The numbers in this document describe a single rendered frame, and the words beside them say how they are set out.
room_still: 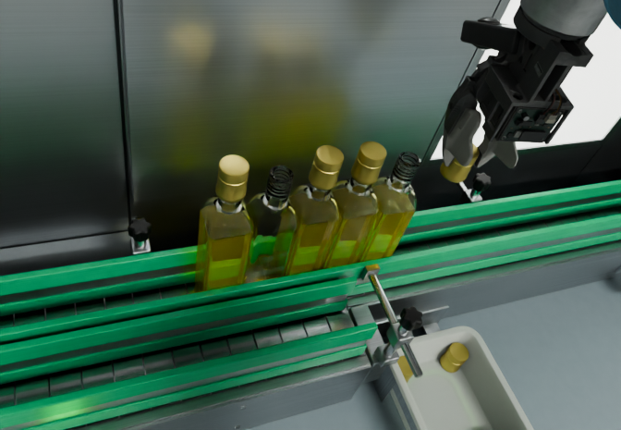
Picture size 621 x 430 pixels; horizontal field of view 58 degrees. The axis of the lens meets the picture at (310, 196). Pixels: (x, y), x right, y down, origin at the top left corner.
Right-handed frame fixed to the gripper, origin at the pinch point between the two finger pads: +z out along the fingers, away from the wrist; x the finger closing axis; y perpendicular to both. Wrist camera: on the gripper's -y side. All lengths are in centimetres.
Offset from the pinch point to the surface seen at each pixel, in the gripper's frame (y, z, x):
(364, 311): 5.4, 28.8, -6.0
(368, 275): 3.6, 21.6, -7.1
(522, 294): -3, 39, 31
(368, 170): 0.5, 3.1, -11.8
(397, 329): 13.0, 20.3, -5.4
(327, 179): 1.6, 3.7, -17.0
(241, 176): 3.7, 1.3, -27.7
